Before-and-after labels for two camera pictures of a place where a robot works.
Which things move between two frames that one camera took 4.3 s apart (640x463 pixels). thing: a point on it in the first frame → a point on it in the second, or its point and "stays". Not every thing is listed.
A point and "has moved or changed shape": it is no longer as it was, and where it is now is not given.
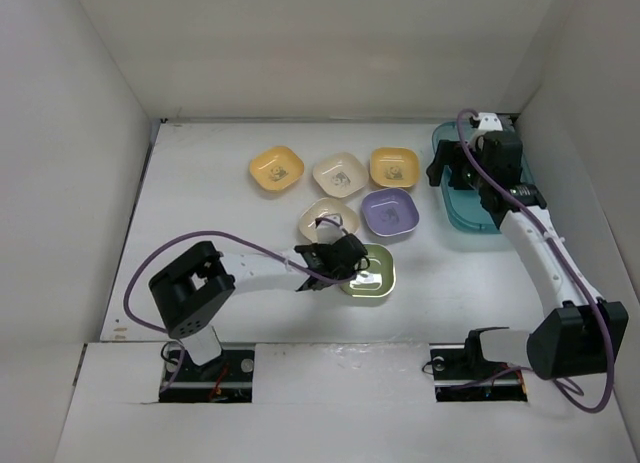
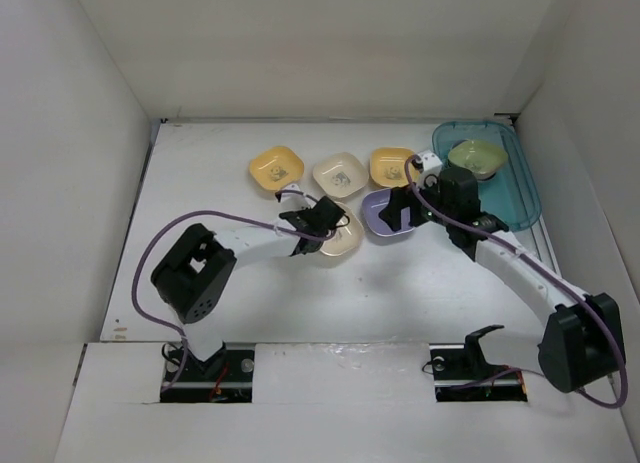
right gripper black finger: [448, 154] → [402, 197]
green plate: [378, 279] has moved or changed shape
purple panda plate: [390, 212] stays
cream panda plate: [323, 207] has moved or changed shape
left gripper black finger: [354, 265] → [339, 226]
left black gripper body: [317, 247] → [300, 213]
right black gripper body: [469, 174] → [432, 195]
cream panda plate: [341, 174] stays
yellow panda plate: [277, 167] stays
